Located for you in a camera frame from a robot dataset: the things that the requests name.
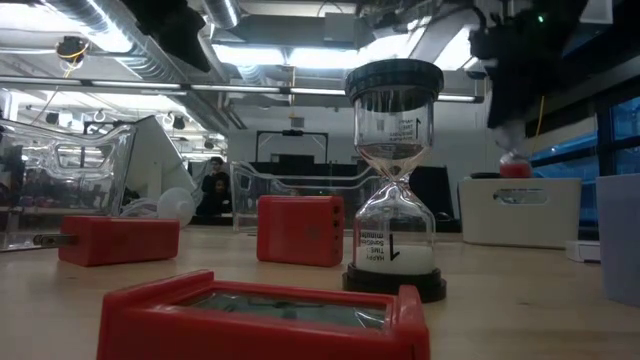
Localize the black frame stand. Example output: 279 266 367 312
255 129 330 164

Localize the clear plastic bin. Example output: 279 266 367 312
229 160 376 236
0 118 137 253

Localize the small white box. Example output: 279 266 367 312
565 239 601 264

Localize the person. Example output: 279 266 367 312
199 155 232 201
196 177 232 217

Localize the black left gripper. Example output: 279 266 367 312
121 0 212 74

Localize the black sand timer white sand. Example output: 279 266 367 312
342 58 448 304

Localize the red digital clock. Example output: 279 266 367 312
96 269 432 360

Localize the long ceiling light bar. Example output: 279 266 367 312
0 75 485 104

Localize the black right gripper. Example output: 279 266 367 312
469 0 591 129

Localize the white plastic bin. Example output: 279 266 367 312
458 177 584 250

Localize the red power adapter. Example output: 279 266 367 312
256 194 346 268
32 215 181 268

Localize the black ceiling device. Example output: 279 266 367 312
54 34 91 64

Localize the grey ceiling box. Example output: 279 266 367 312
323 11 357 44

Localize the round silver duct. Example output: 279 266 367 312
201 0 242 30

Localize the pale blue block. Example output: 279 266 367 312
595 173 640 307

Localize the black cabinet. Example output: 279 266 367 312
422 164 461 234

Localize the red sand timer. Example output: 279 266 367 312
498 149 534 180

